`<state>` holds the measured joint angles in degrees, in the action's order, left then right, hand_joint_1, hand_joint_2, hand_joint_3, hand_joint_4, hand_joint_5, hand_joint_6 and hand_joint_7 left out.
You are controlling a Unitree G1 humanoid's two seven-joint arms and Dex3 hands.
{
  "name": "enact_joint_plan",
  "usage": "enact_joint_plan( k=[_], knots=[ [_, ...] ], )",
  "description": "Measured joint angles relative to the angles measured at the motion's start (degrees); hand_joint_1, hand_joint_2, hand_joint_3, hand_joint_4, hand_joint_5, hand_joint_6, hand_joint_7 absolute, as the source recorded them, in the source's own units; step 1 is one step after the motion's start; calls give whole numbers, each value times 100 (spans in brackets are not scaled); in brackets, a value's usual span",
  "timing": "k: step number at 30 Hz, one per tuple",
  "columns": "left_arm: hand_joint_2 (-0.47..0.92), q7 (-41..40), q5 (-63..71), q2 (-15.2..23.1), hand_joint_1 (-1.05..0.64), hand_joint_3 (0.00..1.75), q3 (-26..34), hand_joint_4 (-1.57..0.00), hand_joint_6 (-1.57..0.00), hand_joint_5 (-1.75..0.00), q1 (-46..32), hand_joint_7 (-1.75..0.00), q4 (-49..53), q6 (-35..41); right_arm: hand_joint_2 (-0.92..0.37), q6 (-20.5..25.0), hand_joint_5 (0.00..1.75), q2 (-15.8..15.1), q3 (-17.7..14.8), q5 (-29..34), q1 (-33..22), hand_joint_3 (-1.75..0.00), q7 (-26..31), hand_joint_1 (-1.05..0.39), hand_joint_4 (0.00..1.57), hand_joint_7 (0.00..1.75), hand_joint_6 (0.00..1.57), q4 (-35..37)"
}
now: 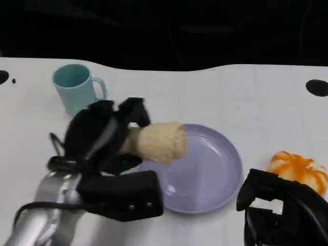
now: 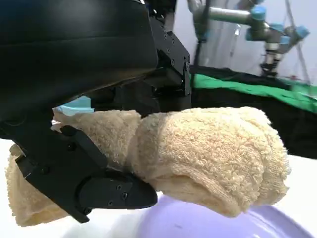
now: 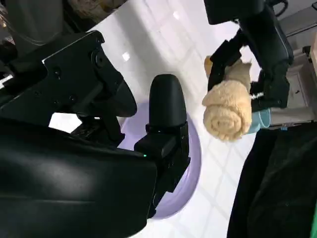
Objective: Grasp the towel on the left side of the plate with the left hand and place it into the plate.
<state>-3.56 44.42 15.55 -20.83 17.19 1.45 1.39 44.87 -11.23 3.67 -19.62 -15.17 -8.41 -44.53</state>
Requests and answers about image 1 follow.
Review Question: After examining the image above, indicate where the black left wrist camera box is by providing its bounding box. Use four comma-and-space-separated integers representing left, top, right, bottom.
76, 170, 165, 222

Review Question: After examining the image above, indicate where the black backdrop cloth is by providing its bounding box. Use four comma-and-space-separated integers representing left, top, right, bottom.
0, 0, 328, 73

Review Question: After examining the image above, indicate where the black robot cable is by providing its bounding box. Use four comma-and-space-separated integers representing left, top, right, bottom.
12, 200, 89, 233

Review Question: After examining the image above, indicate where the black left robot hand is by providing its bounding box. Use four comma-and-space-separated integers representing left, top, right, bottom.
63, 96, 152, 177

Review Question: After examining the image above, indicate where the lilac plate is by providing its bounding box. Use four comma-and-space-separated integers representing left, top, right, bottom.
138, 124, 244, 215

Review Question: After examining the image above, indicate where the pale green mug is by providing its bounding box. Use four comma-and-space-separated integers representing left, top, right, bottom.
52, 64, 108, 116

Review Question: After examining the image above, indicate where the orange and white bread roll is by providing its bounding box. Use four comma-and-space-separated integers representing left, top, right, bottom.
268, 150, 328, 195

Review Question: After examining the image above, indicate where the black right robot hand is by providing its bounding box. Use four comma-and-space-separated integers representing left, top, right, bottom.
235, 168, 328, 246

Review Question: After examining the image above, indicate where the beige towel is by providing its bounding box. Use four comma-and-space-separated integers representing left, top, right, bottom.
120, 121, 189, 165

